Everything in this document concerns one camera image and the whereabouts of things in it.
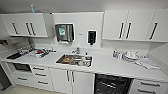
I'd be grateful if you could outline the steel paper towel dispenser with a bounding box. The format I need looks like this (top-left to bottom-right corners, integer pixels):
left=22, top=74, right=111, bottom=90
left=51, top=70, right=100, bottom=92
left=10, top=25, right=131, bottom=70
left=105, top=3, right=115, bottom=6
left=54, top=23, right=75, bottom=44

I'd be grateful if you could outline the wire dishwasher rack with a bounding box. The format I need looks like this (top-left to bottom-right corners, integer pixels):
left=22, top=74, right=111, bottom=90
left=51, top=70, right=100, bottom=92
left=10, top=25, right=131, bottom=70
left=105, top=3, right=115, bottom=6
left=97, top=75, right=132, bottom=94

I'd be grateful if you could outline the stainless steel refrigerator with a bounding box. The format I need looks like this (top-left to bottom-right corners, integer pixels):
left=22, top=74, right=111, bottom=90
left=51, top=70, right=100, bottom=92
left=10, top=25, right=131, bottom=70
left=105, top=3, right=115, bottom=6
left=0, top=62, right=13, bottom=92

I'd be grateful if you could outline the black wall soap dispenser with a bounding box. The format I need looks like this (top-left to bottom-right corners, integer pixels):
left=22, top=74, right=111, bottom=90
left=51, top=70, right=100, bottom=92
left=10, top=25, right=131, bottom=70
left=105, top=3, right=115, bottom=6
left=87, top=29, right=98, bottom=46

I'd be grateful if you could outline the white wide drawer cabinet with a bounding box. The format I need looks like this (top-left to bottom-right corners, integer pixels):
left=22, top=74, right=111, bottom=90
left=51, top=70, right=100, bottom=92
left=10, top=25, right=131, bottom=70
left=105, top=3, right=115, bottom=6
left=9, top=61, right=55, bottom=93

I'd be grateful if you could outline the white narrow drawer cabinet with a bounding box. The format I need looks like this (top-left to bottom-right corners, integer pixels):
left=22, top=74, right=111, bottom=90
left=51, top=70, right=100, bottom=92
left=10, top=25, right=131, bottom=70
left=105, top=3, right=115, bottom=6
left=129, top=78, right=168, bottom=94

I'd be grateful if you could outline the orange sponge in bowl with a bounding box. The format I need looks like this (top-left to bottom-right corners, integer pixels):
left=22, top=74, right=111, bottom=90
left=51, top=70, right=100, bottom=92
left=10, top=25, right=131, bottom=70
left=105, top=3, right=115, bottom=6
left=62, top=56, right=74, bottom=64

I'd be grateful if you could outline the white plastic bottle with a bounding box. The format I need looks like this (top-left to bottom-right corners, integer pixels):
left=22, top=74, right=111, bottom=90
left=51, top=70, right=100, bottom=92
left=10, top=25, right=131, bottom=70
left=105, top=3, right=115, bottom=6
left=117, top=51, right=123, bottom=60

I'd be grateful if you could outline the dish rack with items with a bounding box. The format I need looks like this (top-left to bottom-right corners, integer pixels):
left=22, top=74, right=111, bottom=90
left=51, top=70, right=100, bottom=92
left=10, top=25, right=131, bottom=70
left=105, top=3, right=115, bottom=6
left=16, top=45, right=57, bottom=60

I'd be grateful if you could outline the stack of white dishes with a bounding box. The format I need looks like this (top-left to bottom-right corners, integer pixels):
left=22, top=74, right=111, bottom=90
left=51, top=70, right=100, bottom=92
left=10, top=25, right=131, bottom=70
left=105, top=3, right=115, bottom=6
left=122, top=50, right=141, bottom=63

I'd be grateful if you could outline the white mug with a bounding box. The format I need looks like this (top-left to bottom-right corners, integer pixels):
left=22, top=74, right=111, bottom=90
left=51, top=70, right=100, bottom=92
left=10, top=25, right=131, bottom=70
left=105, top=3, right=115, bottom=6
left=83, top=57, right=92, bottom=66

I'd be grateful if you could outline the white three-door wall cabinet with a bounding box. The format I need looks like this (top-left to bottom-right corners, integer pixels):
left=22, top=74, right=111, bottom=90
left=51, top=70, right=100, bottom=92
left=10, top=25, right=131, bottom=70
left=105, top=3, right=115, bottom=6
left=101, top=8, right=168, bottom=43

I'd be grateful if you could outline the white two-door base cabinet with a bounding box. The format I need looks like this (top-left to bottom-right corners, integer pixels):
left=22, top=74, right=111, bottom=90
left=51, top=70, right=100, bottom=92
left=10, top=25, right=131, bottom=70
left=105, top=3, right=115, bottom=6
left=48, top=67, right=97, bottom=94

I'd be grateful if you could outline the black built-in microwave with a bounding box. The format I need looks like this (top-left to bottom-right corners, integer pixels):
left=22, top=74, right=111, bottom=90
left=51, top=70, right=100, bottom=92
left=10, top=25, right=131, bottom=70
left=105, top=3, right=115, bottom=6
left=13, top=63, right=33, bottom=73

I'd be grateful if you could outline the teal bottle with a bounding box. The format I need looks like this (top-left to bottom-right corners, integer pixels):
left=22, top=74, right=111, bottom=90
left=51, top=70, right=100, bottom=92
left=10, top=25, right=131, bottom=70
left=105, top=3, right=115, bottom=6
left=30, top=4, right=36, bottom=14

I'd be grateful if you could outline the steel sink basin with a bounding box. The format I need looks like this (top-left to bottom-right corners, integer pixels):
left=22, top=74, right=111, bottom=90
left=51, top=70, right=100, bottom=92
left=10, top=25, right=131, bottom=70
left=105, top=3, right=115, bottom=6
left=55, top=53, right=94, bottom=68

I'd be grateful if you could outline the chrome sink faucet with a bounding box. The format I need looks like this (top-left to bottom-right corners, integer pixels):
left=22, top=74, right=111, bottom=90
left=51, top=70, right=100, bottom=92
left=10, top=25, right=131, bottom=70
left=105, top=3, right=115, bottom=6
left=71, top=47, right=82, bottom=55

